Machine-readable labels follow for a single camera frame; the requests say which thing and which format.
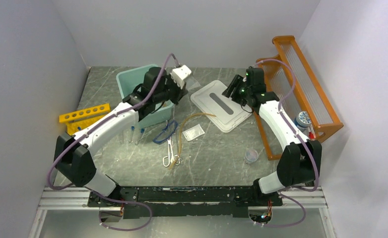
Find amber rubber tube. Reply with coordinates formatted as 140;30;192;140
168;112;217;170

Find blue safety goggles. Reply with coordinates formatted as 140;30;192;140
152;119;178;144

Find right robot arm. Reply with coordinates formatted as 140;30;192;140
222;67;322;205

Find clear petri dish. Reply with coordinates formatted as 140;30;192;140
244;148;259;164

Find small white plastic bag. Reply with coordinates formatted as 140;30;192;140
182;124;205;141

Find blue capped test tube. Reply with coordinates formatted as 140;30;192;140
129;126;135;143
134;128;145;145

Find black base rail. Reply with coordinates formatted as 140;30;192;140
38;185;328;219

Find orange wooden rack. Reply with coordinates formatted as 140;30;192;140
256;36;344;143

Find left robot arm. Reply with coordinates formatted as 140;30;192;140
53;65;192;206

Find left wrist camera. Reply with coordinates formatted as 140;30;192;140
170;64;192;89

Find white blue bottle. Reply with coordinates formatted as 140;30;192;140
294;111;312;132

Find yellow test tube rack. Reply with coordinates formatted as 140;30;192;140
59;103;111;135

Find metal scissors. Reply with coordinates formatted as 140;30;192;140
162;132;181;168

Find teal plastic bin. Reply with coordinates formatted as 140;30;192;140
116;64;174;129

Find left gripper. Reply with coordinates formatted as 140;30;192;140
154;73;189;106

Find white bin lid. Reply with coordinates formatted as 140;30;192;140
190;80;251;133

